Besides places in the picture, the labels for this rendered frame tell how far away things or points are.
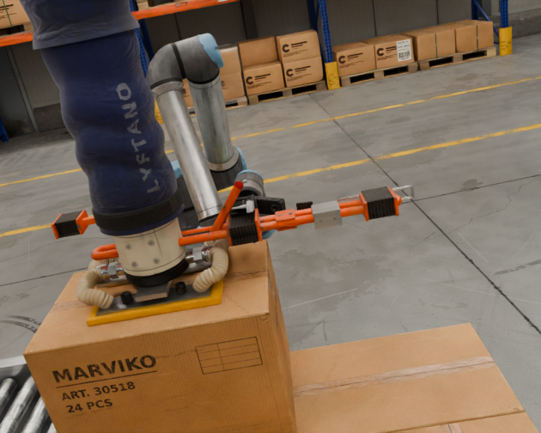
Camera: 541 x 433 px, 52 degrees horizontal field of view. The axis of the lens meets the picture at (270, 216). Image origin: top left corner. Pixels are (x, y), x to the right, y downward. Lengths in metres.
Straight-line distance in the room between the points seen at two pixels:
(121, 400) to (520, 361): 1.73
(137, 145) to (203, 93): 0.66
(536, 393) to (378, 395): 0.98
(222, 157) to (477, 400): 1.24
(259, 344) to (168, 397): 0.28
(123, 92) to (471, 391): 1.17
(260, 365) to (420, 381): 0.51
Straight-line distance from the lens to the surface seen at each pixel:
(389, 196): 1.41
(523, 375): 2.57
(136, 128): 1.31
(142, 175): 1.32
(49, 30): 1.29
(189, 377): 1.42
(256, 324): 1.32
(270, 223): 1.40
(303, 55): 8.64
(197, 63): 1.83
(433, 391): 1.65
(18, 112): 10.45
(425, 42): 9.12
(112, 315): 1.44
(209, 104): 1.96
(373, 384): 1.68
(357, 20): 10.10
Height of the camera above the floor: 1.64
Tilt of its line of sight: 23 degrees down
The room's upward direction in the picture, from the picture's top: 11 degrees counter-clockwise
